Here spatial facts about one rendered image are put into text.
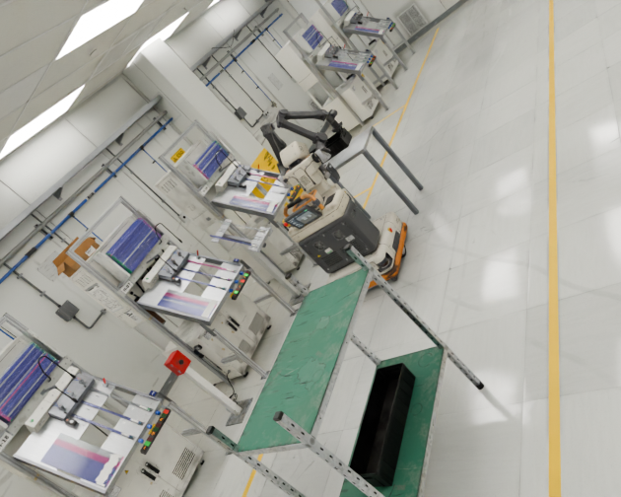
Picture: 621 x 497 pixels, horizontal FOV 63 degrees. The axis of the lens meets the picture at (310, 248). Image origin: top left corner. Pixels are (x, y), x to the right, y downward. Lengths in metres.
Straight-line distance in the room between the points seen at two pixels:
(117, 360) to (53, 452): 2.22
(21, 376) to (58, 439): 0.52
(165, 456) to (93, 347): 2.04
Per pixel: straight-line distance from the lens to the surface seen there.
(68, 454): 4.01
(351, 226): 3.90
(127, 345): 6.18
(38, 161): 6.61
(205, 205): 5.62
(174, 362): 4.26
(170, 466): 4.38
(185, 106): 7.52
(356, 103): 8.37
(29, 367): 4.20
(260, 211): 5.29
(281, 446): 1.98
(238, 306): 4.97
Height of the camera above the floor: 1.97
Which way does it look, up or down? 19 degrees down
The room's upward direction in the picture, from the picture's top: 45 degrees counter-clockwise
